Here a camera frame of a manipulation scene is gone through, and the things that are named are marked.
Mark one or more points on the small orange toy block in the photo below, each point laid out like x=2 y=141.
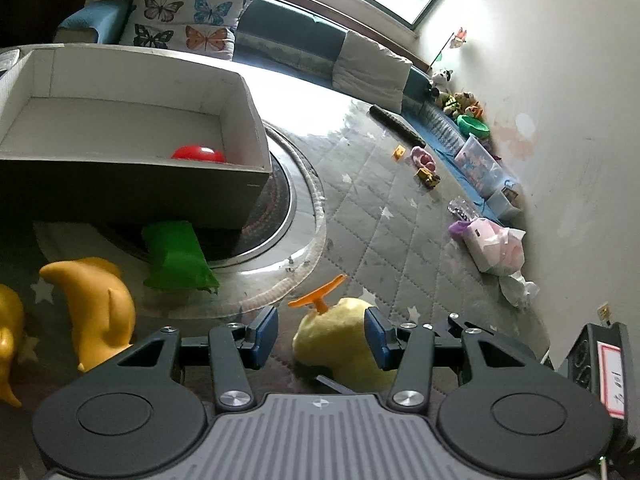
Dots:
x=399 y=153

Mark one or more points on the round glass turntable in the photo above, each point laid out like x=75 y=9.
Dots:
x=282 y=270

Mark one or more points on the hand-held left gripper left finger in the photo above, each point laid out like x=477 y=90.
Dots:
x=264 y=332

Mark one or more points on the pink plastic toy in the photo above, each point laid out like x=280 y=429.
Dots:
x=423 y=158

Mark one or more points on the teal sofa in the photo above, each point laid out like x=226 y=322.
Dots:
x=295 y=35

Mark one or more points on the yellow plush toy orange stem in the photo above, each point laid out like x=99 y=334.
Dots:
x=335 y=340

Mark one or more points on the large butterfly print pillow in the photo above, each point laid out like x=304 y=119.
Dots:
x=185 y=20

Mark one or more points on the grey seat cushion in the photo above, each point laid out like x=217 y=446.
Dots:
x=370 y=70

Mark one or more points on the pink and white bag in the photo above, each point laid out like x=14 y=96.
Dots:
x=492 y=247

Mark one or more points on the large clear storage bin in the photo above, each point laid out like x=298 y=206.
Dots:
x=477 y=165

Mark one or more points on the small clear storage box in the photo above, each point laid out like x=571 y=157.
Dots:
x=502 y=202

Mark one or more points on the panda plush toy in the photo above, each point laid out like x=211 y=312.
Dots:
x=441 y=78

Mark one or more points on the black rolled tube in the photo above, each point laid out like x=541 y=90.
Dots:
x=397 y=125

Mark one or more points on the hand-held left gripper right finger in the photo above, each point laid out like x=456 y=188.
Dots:
x=376 y=335

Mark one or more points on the gold plastic animal toy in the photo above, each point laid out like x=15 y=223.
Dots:
x=9 y=340

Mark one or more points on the yellow plastic dolphin toy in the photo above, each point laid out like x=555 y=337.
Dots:
x=97 y=305

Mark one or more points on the dark cardboard box white inside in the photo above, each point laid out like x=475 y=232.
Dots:
x=125 y=190

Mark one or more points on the purple plush toy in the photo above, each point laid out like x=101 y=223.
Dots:
x=457 y=230

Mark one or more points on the clear plastic package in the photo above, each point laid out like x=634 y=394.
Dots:
x=460 y=209

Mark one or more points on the yellow toy truck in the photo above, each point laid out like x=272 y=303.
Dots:
x=429 y=178

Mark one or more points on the pile of plush toys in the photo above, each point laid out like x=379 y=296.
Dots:
x=460 y=102

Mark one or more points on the green plastic bowl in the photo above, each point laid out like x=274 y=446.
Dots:
x=474 y=126

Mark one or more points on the white plastic bag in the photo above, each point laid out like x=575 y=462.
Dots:
x=519 y=290

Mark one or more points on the green plush toy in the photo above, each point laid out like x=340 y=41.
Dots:
x=175 y=255

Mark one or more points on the toy pinwheel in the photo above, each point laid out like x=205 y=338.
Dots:
x=457 y=39

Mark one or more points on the red ball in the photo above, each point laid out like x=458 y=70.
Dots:
x=197 y=153

